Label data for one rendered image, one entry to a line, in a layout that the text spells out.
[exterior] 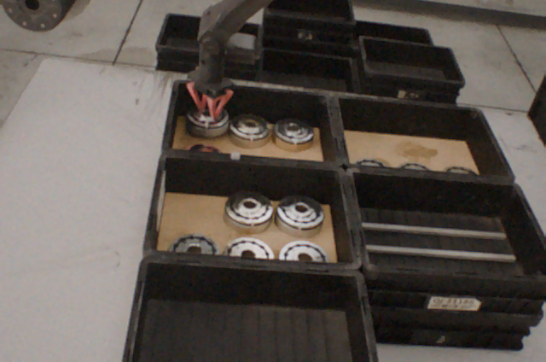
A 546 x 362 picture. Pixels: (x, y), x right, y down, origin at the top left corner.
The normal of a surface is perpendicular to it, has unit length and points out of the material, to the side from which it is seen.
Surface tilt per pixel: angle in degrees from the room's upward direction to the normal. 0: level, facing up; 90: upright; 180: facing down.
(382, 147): 0
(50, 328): 0
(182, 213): 0
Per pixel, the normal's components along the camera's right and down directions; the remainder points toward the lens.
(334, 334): 0.12, -0.78
